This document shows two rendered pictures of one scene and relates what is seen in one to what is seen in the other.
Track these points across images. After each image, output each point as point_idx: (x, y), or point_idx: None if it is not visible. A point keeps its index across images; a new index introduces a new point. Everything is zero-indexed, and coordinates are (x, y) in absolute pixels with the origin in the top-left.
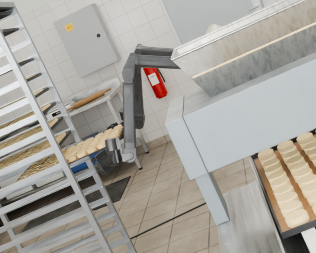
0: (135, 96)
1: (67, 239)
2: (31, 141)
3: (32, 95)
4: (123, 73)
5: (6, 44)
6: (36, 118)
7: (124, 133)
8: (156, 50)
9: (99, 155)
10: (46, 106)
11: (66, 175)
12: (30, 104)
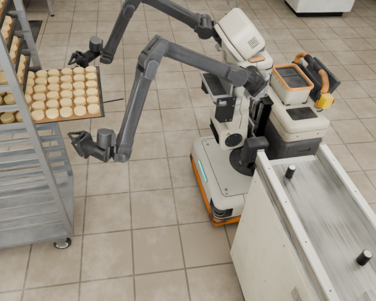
0: (114, 34)
1: (14, 186)
2: None
3: (2, 40)
4: (146, 63)
5: None
6: (0, 68)
7: (123, 129)
8: (161, 2)
9: (83, 140)
10: (8, 25)
11: (31, 139)
12: None
